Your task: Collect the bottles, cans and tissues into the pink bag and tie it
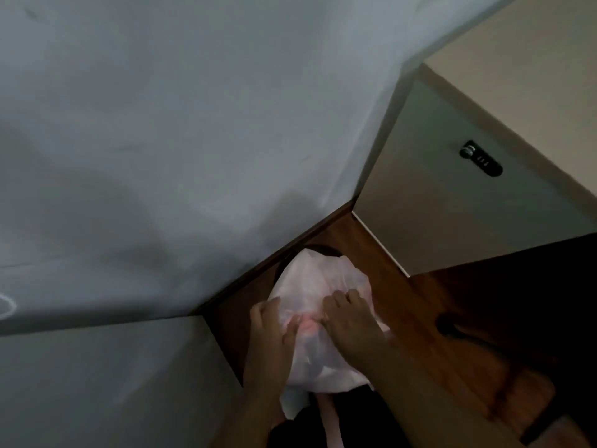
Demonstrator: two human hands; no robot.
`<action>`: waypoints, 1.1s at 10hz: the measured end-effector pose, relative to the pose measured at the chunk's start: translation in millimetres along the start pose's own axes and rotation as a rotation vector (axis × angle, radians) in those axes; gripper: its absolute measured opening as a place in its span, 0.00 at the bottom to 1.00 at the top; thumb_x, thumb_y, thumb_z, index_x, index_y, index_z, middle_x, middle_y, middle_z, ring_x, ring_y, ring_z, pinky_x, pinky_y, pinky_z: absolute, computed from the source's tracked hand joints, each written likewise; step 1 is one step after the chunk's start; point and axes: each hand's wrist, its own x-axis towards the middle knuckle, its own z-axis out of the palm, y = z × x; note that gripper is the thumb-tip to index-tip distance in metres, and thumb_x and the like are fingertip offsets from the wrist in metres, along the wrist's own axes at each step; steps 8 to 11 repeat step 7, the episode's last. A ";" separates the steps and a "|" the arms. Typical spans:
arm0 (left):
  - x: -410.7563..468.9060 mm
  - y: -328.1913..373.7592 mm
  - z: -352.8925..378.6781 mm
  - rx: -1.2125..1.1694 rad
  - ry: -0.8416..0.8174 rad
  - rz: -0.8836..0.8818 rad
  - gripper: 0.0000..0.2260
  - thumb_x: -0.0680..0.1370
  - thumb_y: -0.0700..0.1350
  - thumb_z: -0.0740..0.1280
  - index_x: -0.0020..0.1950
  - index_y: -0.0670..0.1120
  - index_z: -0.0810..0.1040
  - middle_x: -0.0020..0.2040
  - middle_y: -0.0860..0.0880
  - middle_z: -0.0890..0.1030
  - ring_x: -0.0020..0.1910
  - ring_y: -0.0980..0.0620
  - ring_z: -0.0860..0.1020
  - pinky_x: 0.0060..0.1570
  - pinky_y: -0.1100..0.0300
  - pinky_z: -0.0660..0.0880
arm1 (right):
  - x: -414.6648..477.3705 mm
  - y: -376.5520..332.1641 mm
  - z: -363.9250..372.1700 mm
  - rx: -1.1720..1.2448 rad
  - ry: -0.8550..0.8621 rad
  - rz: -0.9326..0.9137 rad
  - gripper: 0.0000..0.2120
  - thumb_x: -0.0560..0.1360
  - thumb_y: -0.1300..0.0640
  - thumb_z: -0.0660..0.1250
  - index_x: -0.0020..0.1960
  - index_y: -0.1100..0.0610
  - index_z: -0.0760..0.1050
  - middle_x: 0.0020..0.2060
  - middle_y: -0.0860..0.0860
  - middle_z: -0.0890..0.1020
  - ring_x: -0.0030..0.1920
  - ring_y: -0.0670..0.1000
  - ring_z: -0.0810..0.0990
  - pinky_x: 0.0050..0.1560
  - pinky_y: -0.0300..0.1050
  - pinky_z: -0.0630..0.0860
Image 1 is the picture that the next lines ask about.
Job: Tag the person's left hand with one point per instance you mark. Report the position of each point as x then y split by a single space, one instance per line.
268 349

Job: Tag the person's right hand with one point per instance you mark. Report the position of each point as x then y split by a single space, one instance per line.
357 331

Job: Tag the pink plastic bag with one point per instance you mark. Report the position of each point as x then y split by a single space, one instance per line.
312 279

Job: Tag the person's right forearm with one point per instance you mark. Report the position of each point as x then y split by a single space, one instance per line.
434 405

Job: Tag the person's black shorts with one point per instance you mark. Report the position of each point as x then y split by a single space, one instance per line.
373 424

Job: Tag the beige under-desk cabinet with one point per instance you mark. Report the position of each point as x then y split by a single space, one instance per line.
443 219

